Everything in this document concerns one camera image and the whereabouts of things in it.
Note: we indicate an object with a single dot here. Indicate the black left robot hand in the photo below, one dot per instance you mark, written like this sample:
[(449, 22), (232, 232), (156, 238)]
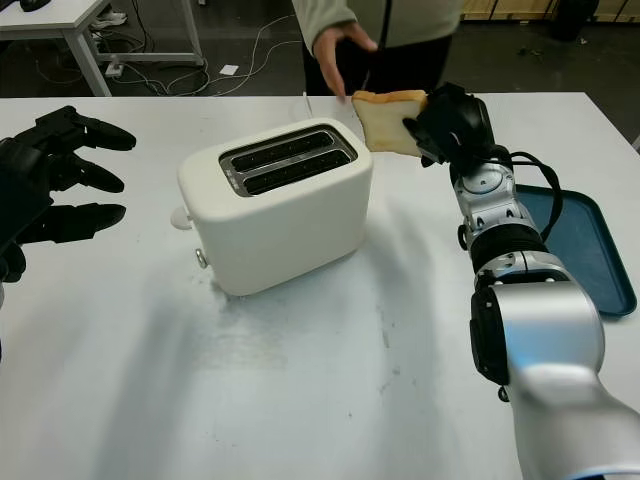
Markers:
[(25, 155)]

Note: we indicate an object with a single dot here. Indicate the cream white two-slot toaster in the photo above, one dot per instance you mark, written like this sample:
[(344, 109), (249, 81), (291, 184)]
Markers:
[(280, 235)]

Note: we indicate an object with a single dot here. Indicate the person's bare right hand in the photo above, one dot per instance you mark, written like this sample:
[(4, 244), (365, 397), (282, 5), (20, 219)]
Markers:
[(330, 55)]

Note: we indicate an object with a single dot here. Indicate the wooden crate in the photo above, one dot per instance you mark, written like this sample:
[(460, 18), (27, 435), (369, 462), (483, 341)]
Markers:
[(500, 7)]

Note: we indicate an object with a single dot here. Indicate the toast slice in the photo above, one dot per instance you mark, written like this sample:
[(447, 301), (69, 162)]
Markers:
[(385, 122)]

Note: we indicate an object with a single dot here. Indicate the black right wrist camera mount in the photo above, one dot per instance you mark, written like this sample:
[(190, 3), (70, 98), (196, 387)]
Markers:
[(442, 142)]

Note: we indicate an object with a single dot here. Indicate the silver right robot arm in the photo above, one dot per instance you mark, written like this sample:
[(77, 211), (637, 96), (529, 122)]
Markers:
[(535, 320)]

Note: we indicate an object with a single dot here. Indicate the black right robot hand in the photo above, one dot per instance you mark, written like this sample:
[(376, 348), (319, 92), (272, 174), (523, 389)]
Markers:
[(467, 120)]

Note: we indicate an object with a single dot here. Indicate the black object on desk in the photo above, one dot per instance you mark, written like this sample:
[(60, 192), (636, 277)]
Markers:
[(34, 4)]

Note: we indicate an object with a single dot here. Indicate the white desk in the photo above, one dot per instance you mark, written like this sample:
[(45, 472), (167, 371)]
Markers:
[(50, 17)]

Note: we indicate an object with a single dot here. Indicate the person in black trousers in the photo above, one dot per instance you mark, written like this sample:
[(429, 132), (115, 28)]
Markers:
[(405, 55)]

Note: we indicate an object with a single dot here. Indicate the blue plastic tray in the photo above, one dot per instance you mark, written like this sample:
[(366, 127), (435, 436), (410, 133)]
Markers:
[(585, 250)]

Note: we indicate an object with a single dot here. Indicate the white paper sheet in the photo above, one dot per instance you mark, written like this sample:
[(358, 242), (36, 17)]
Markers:
[(229, 69)]

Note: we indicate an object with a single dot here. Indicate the person's grey-sleeved right forearm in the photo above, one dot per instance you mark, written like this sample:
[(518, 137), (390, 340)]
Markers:
[(320, 20)]

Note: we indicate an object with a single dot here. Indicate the white power strip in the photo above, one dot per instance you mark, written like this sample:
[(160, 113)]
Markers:
[(112, 18), (116, 69)]

